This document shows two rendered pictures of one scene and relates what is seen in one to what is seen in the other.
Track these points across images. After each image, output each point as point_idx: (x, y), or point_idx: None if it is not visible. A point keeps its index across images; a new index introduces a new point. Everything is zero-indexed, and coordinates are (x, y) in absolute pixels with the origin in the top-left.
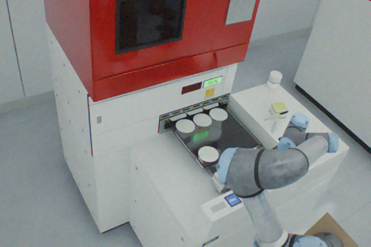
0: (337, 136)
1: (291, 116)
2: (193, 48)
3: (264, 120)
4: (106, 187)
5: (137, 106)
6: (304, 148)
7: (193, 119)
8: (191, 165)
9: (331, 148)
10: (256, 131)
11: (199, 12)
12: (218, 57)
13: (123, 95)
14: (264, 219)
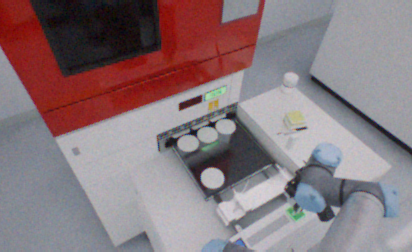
0: (398, 192)
1: (315, 150)
2: (182, 59)
3: (277, 134)
4: (110, 209)
5: (125, 130)
6: (349, 246)
7: (197, 134)
8: (194, 190)
9: (389, 213)
10: (268, 146)
11: (180, 8)
12: (217, 66)
13: (101, 121)
14: None
